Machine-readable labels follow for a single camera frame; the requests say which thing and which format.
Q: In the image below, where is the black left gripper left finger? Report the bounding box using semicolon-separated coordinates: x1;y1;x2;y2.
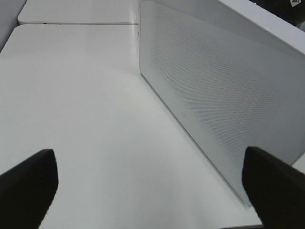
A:
0;149;59;229

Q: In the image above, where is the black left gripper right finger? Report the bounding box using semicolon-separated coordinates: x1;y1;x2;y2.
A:
242;146;305;229

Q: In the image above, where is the white microwave door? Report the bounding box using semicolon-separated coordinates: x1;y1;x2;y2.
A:
140;0;305;203

